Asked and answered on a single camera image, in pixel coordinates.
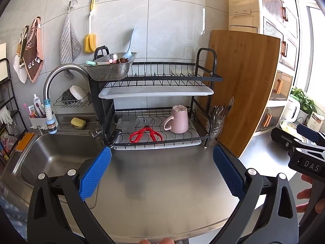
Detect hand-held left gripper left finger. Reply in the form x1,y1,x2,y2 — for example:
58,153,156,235
27,146,116,244

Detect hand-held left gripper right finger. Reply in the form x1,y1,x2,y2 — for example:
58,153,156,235
211,144,299,244

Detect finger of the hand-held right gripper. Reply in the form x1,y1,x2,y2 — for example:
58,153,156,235
271,127,301,151
297,124,325,146

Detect person's right hand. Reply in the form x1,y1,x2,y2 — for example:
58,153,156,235
297,175,314,212

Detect person's left hand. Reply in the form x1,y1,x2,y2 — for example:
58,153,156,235
138,237,176,244

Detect bowl of food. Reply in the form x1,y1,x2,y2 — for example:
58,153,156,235
279,119,305,139

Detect white printed box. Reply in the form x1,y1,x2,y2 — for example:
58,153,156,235
307,112,325,133

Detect white electric kettle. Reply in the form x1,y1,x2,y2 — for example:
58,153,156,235
284,96,301,122

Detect green potted plant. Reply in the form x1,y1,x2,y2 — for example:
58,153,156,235
291,88,316,115

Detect stainless steel sink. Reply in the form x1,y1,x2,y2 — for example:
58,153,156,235
2,132,112,201

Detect glass cutlery holder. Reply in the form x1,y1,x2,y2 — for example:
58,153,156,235
206,119,225,141

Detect white drip tray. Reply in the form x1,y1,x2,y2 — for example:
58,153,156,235
112,132,207,150
99,86,214,99

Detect red scissors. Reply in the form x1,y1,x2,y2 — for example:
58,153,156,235
129,118,163,143

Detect bunch of metal cutlery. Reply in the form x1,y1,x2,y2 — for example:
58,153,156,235
209,97,234,122

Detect wooden cutting board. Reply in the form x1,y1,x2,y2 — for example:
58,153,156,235
197,30,281,157

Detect pink mug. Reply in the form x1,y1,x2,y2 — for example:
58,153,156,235
163,105,190,134

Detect orange cloth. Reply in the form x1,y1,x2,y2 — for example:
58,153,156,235
16,132,35,153

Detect white toothbrush holder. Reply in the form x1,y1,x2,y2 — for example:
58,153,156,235
29,117,47,127

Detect steel wool scourer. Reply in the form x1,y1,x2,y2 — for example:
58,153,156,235
62,88,74,105

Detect white toothpaste tube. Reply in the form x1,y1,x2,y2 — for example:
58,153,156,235
32,94,42,119

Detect blue patterned clothing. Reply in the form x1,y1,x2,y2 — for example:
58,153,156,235
0,188,28,244

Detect metal colander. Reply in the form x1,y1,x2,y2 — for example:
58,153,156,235
84,52,138,82

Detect metal faucet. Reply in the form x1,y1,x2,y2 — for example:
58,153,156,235
43,64,89,134

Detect white gloves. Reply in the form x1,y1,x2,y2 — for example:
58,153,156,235
0,107,13,125

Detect yellow sponge brush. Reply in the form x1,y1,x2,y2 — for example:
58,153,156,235
84,0,97,54

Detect light blue spatula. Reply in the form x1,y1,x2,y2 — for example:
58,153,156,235
123,25,138,59

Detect grey striped hanging towel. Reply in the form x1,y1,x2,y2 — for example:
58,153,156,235
60,13,82,64

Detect brown hanging towel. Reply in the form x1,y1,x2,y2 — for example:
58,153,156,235
23,17,44,83

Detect beige hanging oven mitt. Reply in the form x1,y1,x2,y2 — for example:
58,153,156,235
14,26,29,84

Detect cleaver knife with black handle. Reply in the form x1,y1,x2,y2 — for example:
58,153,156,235
105,115,138,148

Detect black wire sponge basket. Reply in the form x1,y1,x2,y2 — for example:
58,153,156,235
53,89,92,107

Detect black wire dish rack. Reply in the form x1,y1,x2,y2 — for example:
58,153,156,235
89,46,224,150

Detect black wire shelf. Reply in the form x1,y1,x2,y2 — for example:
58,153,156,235
0,58,28,158

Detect beige cabinet with orange handles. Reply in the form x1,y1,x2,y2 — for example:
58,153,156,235
228,0,300,136

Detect white paper on wall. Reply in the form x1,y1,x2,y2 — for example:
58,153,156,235
0,43,7,82

